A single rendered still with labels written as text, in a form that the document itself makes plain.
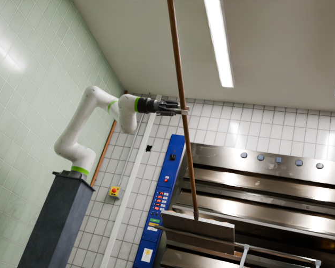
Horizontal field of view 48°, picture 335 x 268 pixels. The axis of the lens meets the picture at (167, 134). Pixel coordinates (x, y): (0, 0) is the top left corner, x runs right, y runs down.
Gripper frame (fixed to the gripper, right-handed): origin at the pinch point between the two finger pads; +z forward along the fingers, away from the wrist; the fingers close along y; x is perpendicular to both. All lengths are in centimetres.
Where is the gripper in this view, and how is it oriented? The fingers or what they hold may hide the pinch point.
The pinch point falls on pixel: (183, 109)
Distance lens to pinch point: 210.7
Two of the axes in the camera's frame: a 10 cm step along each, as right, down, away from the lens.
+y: -3.3, 6.5, -6.8
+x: -1.2, -7.5, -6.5
